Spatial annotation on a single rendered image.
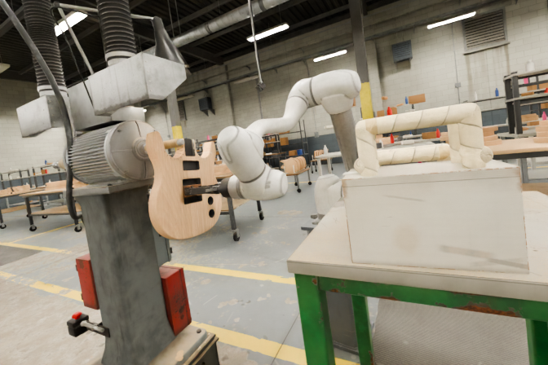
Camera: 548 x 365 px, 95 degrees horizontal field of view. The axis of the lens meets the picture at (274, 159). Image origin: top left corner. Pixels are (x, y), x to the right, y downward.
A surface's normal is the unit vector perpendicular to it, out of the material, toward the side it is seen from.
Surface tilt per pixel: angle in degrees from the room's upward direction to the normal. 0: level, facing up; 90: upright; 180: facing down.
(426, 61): 90
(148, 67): 90
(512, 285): 90
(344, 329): 90
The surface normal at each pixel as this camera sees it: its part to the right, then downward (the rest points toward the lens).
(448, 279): -0.44, 0.11
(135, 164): 0.85, 0.02
